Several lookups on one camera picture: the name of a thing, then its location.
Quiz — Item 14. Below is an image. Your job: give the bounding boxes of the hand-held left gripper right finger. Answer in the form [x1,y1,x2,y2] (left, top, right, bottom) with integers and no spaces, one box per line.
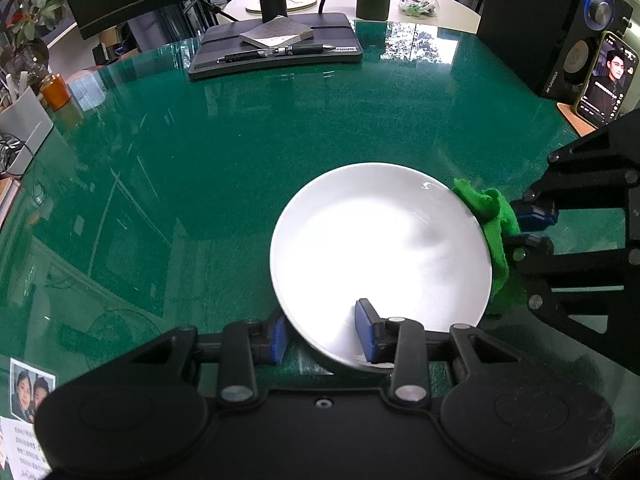
[355,298,522,409]

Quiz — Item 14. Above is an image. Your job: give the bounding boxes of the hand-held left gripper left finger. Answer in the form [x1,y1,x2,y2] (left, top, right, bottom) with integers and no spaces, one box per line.
[127,316,291,407]

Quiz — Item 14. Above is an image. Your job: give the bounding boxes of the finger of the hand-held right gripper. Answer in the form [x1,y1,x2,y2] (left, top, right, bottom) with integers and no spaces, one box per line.
[510,109,640,235]
[502,232,640,336]

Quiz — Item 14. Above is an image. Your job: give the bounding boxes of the green cloth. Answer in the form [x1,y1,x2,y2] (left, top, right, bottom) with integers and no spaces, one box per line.
[452,177,528,316]

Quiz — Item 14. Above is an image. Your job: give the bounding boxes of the white plate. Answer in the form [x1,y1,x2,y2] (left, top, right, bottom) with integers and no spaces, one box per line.
[269,161,493,373]

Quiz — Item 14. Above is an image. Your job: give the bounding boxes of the wooden phone stand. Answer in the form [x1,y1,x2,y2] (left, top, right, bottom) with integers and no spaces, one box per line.
[556,101,601,137]

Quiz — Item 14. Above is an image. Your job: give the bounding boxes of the smartphone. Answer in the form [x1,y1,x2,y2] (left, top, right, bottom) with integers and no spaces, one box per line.
[574,30,640,128]

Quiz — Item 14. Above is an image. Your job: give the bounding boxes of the black speaker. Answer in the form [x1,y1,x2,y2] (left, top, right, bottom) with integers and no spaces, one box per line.
[477,0,633,98]

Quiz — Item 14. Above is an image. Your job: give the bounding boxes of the white round table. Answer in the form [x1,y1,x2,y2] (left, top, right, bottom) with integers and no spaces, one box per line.
[222,0,483,36]

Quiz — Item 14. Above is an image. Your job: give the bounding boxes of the plastic bag green contents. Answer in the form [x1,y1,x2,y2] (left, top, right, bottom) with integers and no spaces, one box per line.
[399,0,441,17]

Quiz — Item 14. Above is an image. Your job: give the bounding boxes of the printed photo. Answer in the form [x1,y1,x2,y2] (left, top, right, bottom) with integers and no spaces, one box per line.
[9,357,57,423]

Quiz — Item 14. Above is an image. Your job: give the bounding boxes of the white paper note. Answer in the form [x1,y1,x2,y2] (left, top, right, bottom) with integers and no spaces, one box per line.
[0,412,53,480]

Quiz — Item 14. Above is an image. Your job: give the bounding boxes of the black pen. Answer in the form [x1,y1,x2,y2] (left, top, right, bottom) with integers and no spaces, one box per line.
[216,51,273,65]
[257,43,336,58]

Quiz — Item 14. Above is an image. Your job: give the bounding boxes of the stack of books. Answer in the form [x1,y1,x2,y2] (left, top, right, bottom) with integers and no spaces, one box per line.
[0,176,23,228]

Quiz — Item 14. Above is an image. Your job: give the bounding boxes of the black laptop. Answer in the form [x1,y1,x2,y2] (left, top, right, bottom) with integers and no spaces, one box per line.
[187,11,364,81]

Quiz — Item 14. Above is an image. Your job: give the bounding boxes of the grey notebook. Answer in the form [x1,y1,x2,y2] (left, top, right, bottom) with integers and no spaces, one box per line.
[239,16,315,47]

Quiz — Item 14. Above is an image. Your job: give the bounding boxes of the round wooden disc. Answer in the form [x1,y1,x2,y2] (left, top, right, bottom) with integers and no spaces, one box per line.
[245,0,321,15]

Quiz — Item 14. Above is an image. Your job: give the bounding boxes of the orange cup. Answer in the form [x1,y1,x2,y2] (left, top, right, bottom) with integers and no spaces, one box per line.
[40,74,71,110]

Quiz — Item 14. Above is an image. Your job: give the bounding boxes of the grey desk organizer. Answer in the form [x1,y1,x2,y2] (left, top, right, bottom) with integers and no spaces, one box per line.
[0,87,55,178]

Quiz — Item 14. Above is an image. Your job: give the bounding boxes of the stationery bundle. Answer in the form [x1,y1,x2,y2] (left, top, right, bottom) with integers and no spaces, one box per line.
[0,67,36,111]

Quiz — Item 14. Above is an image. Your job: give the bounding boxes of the dark-leaved potted plant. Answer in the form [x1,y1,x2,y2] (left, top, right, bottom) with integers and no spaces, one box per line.
[0,0,68,78]

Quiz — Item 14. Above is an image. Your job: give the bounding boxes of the tangled black cables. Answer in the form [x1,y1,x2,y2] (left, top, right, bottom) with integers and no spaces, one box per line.
[0,130,31,181]

